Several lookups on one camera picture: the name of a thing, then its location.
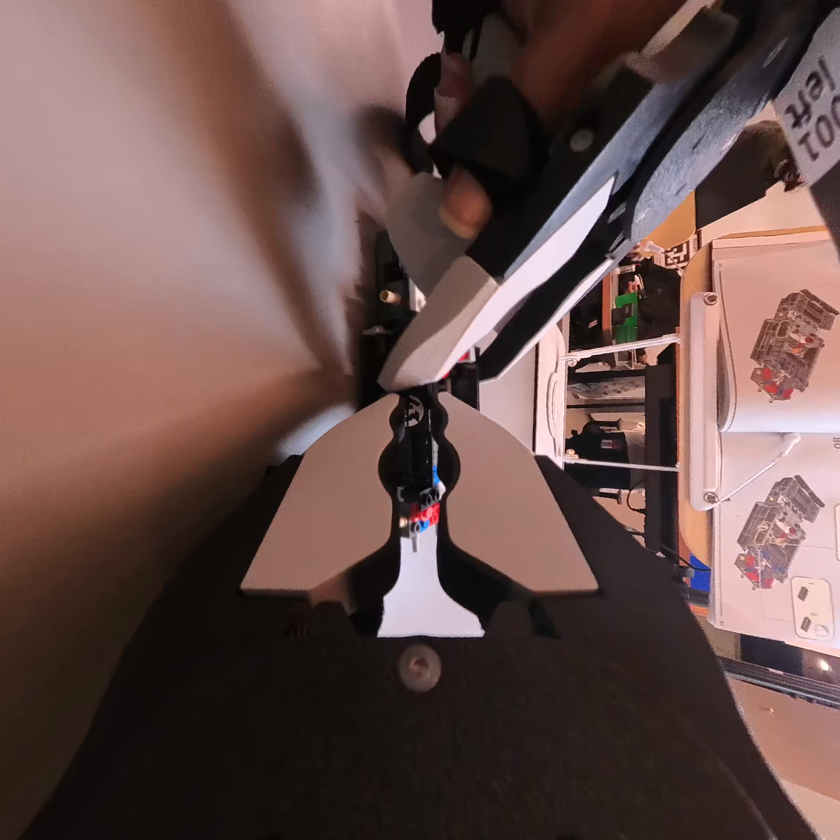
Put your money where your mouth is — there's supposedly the lego instruction booklet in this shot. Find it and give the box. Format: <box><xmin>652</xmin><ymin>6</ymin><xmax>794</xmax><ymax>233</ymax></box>
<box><xmin>712</xmin><ymin>235</ymin><xmax>840</xmax><ymax>652</ymax></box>

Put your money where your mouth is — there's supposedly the lego car model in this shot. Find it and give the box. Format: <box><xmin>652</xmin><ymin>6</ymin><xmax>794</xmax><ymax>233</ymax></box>
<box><xmin>360</xmin><ymin>230</ymin><xmax>481</xmax><ymax>557</ymax></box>

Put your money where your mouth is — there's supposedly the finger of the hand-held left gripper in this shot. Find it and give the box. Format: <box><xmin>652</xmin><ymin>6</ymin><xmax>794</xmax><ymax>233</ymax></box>
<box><xmin>377</xmin><ymin>174</ymin><xmax>618</xmax><ymax>389</ymax></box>
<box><xmin>478</xmin><ymin>238</ymin><xmax>619</xmax><ymax>382</ymax></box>

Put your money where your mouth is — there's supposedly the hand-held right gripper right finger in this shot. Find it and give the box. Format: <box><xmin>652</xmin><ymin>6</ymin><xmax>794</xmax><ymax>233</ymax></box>
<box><xmin>436</xmin><ymin>392</ymin><xmax>599</xmax><ymax>634</ymax></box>

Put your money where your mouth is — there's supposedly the green plastic bin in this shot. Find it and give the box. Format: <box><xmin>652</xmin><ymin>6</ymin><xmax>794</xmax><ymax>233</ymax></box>
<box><xmin>612</xmin><ymin>292</ymin><xmax>642</xmax><ymax>343</ymax></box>

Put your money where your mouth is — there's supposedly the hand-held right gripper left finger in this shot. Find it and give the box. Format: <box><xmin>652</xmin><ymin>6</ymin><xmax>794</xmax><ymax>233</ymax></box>
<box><xmin>239</xmin><ymin>394</ymin><xmax>401</xmax><ymax>608</ymax></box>

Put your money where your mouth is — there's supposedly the white book stand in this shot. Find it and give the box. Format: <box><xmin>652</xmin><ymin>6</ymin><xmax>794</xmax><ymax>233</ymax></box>
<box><xmin>535</xmin><ymin>289</ymin><xmax>803</xmax><ymax>514</ymax></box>

